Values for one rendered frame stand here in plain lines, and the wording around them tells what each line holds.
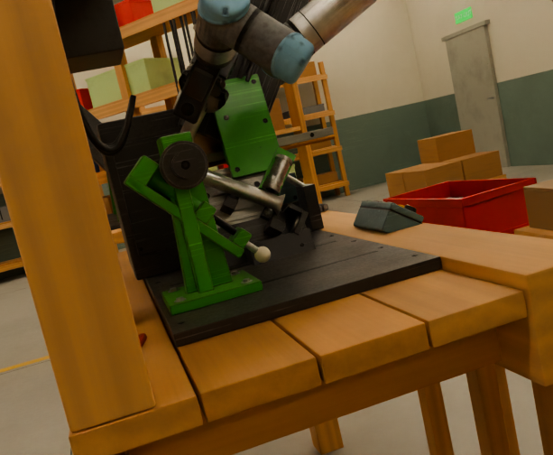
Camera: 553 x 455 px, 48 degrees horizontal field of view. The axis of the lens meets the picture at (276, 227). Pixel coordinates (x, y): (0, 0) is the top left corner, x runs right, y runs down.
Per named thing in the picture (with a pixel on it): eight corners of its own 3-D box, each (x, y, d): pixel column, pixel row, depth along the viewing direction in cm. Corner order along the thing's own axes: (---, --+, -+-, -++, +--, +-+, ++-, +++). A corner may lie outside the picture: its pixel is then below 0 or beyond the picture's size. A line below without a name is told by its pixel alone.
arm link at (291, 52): (317, 50, 107) (262, 15, 107) (317, 41, 96) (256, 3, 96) (293, 90, 108) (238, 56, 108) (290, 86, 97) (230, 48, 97)
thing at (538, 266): (293, 245, 227) (284, 204, 225) (633, 356, 83) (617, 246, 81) (256, 255, 223) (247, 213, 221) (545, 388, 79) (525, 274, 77)
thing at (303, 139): (312, 143, 164) (310, 131, 164) (335, 139, 149) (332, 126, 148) (166, 176, 154) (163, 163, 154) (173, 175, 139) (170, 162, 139)
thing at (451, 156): (463, 187, 831) (453, 131, 821) (508, 185, 758) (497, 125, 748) (388, 208, 785) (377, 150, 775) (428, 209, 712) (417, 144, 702)
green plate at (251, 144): (276, 176, 140) (250, 88, 142) (285, 166, 132) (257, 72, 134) (227, 188, 137) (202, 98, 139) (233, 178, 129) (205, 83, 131)
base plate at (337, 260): (262, 222, 202) (262, 216, 202) (443, 268, 97) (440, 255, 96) (133, 255, 192) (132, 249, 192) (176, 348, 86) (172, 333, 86)
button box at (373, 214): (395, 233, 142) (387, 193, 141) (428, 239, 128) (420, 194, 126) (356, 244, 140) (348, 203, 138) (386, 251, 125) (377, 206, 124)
